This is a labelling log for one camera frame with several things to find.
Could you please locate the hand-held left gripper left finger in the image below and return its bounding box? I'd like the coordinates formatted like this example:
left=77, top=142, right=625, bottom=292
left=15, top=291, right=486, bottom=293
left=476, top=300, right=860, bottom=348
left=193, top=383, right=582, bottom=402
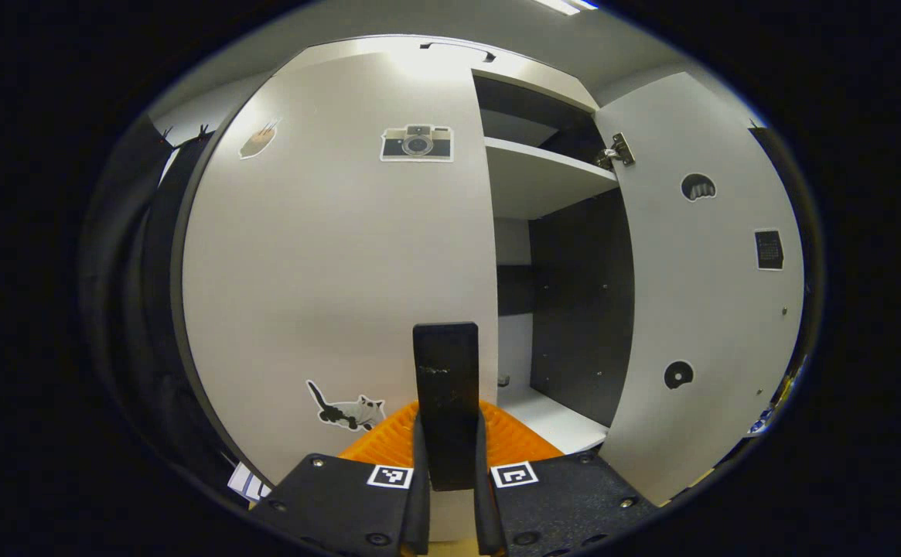
left=247, top=400, right=430, bottom=557

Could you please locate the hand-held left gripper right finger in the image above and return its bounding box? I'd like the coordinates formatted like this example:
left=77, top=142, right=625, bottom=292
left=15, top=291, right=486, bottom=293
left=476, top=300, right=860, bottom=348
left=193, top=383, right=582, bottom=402
left=472, top=400, right=660, bottom=557

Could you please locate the black door handle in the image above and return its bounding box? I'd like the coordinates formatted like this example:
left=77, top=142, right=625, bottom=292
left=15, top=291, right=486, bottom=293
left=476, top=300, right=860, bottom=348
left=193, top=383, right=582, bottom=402
left=412, top=321, right=481, bottom=493

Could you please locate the white door with headphone sticker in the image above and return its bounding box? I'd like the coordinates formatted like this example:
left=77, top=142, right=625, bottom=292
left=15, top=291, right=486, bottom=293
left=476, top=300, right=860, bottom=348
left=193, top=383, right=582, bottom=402
left=592, top=70, right=807, bottom=508

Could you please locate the white door with camera sticker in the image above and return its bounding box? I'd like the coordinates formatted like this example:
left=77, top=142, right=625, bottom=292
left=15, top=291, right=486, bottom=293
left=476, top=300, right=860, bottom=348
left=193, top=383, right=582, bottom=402
left=179, top=50, right=502, bottom=542

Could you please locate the white cabinet bottom shelf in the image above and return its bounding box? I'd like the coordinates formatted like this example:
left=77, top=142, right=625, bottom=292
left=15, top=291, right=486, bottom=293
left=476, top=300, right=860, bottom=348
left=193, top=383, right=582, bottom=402
left=496, top=385, right=610, bottom=455

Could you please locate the white cabinet shelf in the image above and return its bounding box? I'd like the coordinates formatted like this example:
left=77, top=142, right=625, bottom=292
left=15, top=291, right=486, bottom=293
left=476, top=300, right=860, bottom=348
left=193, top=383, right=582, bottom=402
left=496, top=385, right=610, bottom=455
left=484, top=137, right=620, bottom=220

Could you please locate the metal door hinge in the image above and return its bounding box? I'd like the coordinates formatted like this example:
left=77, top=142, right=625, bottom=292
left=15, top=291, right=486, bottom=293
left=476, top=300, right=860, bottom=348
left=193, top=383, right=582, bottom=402
left=595, top=132, right=637, bottom=170

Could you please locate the white cabinet drawer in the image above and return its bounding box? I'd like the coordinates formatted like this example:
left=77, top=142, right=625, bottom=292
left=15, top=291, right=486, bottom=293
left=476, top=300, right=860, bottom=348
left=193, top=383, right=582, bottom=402
left=278, top=34, right=599, bottom=111

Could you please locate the white book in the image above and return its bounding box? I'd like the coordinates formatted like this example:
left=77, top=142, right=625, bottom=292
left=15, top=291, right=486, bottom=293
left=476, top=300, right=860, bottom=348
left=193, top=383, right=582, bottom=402
left=227, top=462, right=272, bottom=501

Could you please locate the black backdrop cloth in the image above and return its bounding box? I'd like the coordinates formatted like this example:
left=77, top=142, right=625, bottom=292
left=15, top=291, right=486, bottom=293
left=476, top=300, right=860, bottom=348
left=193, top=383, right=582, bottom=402
left=79, top=114, right=818, bottom=504

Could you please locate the ceiling light panel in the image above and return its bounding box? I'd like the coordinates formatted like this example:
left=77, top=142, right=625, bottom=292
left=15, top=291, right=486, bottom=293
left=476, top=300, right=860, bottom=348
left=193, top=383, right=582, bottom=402
left=534, top=0, right=599, bottom=16

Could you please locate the black drawer handle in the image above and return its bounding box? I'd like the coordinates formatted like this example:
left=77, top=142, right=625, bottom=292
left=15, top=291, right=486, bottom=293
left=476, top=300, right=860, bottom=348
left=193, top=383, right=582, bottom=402
left=418, top=42, right=497, bottom=63

